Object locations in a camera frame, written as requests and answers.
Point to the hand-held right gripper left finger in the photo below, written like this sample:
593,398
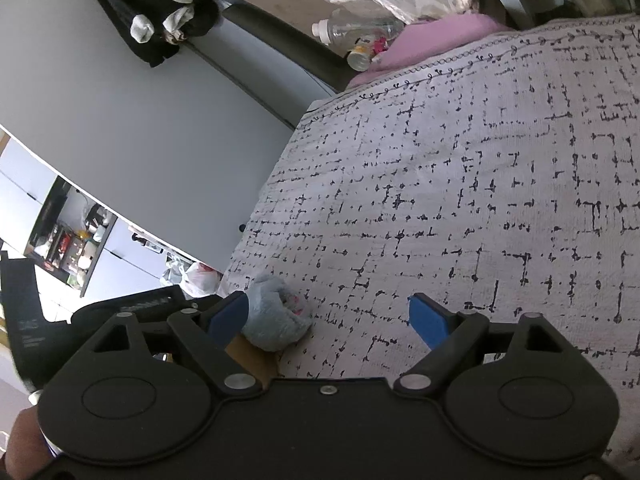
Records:
227,315

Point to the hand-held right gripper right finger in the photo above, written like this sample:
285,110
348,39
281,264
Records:
430,320

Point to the grey plush toy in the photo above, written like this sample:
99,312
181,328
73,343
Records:
275,325

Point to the brown cardboard box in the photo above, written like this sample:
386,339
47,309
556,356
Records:
250,360

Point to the person's left hand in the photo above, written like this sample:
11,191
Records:
25,445

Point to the white plastic bag red print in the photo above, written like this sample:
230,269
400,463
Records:
199,279

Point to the grey plastic bag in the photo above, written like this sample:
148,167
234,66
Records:
171,272

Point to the dark open shelf cabinet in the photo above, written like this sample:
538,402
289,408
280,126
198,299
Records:
65,240

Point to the patterned grey bedspread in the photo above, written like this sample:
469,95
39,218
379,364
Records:
450,185

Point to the small printed can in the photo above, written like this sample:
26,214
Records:
359,59

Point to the pink pillow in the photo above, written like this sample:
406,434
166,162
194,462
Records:
430,42

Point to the small pink container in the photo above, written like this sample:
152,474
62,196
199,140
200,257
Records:
380,46

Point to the dark bed headboard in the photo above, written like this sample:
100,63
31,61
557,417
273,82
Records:
290,35

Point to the clear plastic bottle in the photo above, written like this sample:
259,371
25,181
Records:
345,27

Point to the crumpled clear plastic bag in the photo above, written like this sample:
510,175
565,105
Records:
370,0

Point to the pile of black white clothes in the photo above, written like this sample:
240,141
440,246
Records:
115,5

